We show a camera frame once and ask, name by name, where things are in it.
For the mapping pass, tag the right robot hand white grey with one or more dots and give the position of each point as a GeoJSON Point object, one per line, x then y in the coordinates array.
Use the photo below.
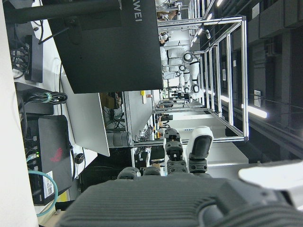
{"type": "Point", "coordinates": [146, 203]}

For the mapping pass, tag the round black puck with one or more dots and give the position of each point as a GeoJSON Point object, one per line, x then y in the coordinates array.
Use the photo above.
{"type": "Point", "coordinates": [79, 158]}

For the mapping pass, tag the white workbench cabinet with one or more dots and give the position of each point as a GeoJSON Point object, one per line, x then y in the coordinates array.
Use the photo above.
{"type": "Point", "coordinates": [138, 118]}

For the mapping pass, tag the black computer red logo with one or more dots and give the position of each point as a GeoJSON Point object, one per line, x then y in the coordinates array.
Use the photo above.
{"type": "Point", "coordinates": [54, 146]}

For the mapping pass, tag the white humanoid robot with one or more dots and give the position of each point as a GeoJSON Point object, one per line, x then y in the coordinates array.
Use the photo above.
{"type": "Point", "coordinates": [176, 58]}

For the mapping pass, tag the black Huawei monitor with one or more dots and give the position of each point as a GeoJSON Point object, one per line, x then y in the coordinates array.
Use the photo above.
{"type": "Point", "coordinates": [111, 47]}

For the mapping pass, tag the black dock box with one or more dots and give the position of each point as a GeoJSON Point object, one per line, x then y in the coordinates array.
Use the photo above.
{"type": "Point", "coordinates": [35, 59]}

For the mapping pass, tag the aluminium profile frame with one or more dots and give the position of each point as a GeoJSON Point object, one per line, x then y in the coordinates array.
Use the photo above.
{"type": "Point", "coordinates": [244, 71]}

